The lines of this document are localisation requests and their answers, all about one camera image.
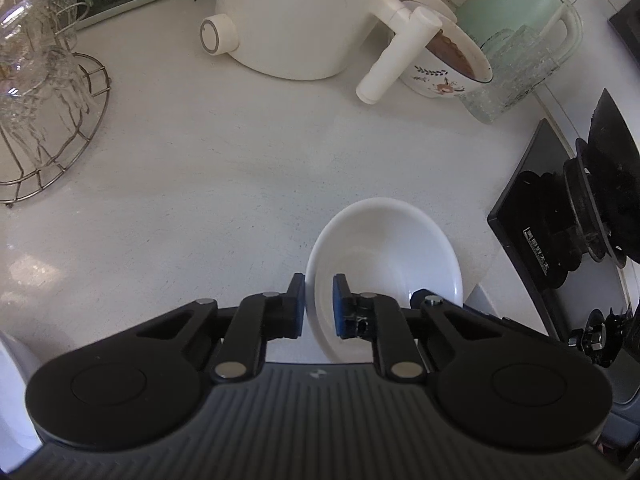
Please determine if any cut-glass cup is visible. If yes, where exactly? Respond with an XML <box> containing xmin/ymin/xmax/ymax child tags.
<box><xmin>0</xmin><ymin>46</ymin><xmax>99</xmax><ymax>167</ymax></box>
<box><xmin>0</xmin><ymin>0</ymin><xmax>79</xmax><ymax>52</ymax></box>

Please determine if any round wire glass rack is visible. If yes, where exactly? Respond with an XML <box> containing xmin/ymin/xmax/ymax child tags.
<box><xmin>0</xmin><ymin>51</ymin><xmax>111</xmax><ymax>207</ymax></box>

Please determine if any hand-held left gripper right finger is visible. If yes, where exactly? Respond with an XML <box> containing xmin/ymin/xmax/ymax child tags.
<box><xmin>332</xmin><ymin>273</ymin><xmax>506</xmax><ymax>381</ymax></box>

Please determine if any black gas stove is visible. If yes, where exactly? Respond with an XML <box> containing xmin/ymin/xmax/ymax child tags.
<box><xmin>487</xmin><ymin>87</ymin><xmax>640</xmax><ymax>403</ymax></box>

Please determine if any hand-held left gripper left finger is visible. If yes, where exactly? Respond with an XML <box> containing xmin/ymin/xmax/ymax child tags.
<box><xmin>135</xmin><ymin>272</ymin><xmax>307</xmax><ymax>381</ymax></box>

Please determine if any white electric cooking pot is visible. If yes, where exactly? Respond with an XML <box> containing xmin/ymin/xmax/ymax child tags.
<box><xmin>200</xmin><ymin>0</ymin><xmax>444</xmax><ymax>106</ymax></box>

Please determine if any floral ceramic bowl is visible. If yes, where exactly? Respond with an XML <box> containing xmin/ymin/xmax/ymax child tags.
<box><xmin>399</xmin><ymin>0</ymin><xmax>494</xmax><ymax>99</ymax></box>

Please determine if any textured glass pitcher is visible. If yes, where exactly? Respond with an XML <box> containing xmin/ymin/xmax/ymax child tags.
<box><xmin>456</xmin><ymin>0</ymin><xmax>584</xmax><ymax>124</ymax></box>

